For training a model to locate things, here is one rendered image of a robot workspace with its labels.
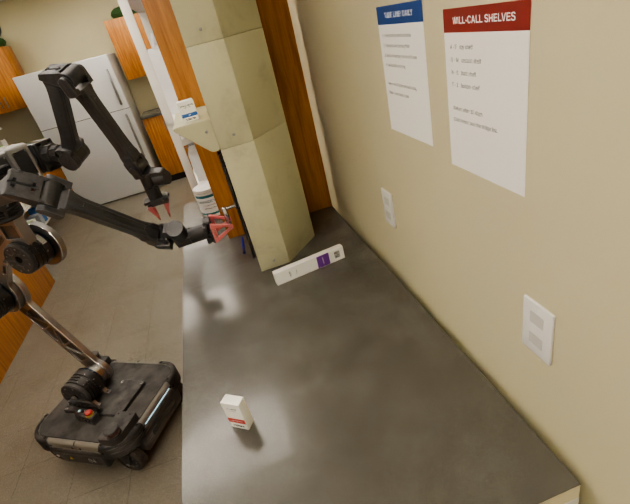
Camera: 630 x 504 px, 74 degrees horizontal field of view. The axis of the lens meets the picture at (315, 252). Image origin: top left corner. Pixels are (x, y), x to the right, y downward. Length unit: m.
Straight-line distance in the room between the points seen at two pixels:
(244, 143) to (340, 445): 0.93
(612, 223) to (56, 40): 6.90
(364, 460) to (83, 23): 6.65
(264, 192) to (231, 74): 0.38
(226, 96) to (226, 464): 1.00
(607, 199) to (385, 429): 0.61
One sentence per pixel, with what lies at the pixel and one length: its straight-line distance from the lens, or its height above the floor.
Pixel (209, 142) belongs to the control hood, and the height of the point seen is 1.44.
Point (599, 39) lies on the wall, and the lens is 0.60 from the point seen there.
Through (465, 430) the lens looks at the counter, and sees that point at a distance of 0.97.
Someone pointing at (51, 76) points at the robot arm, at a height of 1.72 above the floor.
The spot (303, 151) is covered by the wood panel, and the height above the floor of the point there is 1.22.
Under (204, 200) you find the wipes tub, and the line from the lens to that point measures 2.17.
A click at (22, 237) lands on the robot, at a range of 2.00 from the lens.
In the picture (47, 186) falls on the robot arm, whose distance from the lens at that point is 1.38.
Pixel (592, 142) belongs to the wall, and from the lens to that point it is 0.63.
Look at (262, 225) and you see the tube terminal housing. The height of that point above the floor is 1.12.
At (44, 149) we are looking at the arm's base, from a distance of 2.06.
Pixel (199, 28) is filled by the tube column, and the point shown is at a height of 1.75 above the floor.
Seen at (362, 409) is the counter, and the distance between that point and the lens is 1.02.
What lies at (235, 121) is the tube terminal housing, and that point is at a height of 1.48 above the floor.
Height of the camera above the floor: 1.73
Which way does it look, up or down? 29 degrees down
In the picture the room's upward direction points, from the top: 14 degrees counter-clockwise
